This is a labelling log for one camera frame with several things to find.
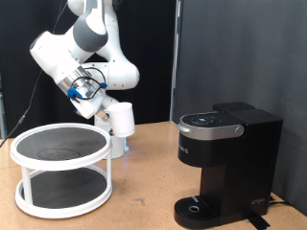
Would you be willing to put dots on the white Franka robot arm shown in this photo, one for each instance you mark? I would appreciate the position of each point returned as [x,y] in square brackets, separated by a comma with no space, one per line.
[120,73]

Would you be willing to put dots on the black tape strip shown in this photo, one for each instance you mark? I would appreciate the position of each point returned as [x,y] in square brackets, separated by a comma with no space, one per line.
[259,222]

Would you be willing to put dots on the white mug with green tape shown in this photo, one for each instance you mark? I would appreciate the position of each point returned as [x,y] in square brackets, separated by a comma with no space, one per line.
[123,121]

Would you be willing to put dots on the white two-tier turntable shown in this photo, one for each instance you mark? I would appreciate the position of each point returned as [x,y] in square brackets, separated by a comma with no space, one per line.
[60,164]

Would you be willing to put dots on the grey metal pole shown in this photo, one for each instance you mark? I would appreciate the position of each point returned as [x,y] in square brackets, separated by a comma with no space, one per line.
[1,111]

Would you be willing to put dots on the black Keurig coffee machine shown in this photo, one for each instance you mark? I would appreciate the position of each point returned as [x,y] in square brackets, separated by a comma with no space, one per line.
[243,153]

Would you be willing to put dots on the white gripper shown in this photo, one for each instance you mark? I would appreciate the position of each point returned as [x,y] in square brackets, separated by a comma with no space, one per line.
[91,105]

